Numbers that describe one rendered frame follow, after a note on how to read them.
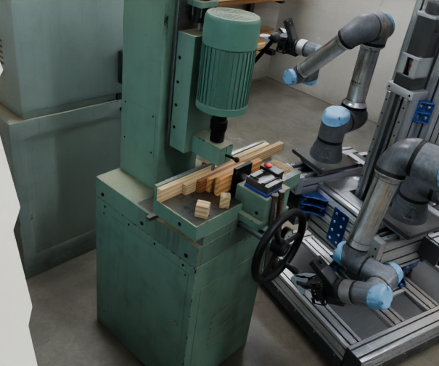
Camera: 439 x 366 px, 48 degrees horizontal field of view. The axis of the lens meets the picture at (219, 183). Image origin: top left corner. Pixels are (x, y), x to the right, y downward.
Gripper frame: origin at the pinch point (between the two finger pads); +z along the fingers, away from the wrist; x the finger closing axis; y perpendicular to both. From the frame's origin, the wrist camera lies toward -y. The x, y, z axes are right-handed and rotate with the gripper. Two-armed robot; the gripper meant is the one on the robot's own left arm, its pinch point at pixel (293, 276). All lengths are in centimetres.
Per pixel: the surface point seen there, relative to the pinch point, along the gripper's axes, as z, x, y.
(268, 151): 25, 31, -37
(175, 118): 27, -8, -63
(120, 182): 57, -21, -45
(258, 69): 269, 306, -54
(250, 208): 8.0, -3.1, -27.4
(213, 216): 11.0, -17.5, -30.5
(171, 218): 21.5, -26.6, -33.3
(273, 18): 242, 321, -101
